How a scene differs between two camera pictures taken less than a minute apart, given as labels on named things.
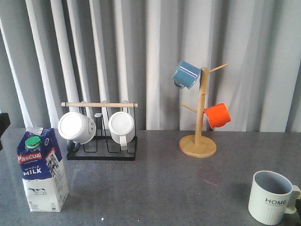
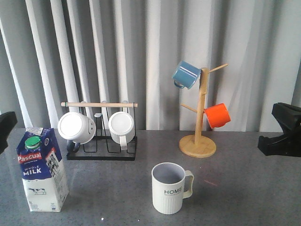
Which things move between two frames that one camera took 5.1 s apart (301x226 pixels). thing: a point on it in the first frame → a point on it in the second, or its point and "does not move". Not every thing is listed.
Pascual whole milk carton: x=44 y=176 does not move
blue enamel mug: x=186 y=75 does not move
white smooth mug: x=76 y=127 does not move
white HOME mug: x=272 y=196 → x=170 y=184
